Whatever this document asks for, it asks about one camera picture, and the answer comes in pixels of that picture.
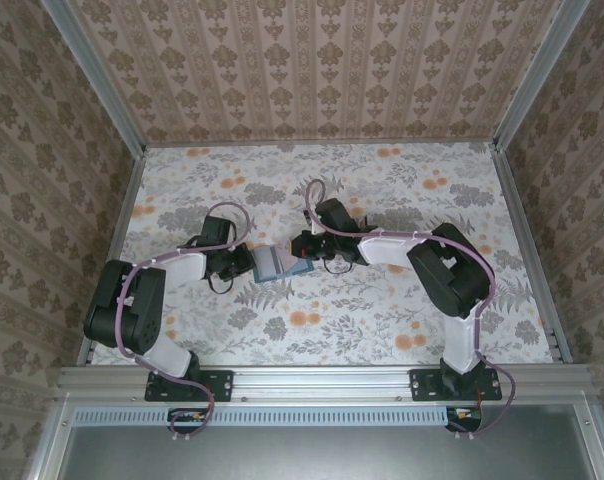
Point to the aluminium corner post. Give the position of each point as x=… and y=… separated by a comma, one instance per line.
x=96, y=75
x=538, y=75

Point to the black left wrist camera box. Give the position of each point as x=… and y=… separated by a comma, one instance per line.
x=217, y=231

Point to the black connector box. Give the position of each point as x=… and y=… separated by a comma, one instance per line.
x=464, y=416
x=184, y=417

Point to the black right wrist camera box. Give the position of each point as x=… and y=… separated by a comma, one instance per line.
x=334, y=215

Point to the aluminium side rail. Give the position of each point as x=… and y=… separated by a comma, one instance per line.
x=529, y=250
x=113, y=250

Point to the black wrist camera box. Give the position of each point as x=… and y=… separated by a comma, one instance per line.
x=217, y=231
x=334, y=215

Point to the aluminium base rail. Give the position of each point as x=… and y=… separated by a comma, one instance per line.
x=322, y=382

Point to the grey metal panel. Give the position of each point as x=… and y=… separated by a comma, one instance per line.
x=322, y=455

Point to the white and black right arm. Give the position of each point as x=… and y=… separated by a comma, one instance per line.
x=382, y=250

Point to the teal leather card holder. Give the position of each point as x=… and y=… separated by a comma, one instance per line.
x=267, y=265

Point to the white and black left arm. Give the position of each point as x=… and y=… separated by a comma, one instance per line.
x=182, y=265

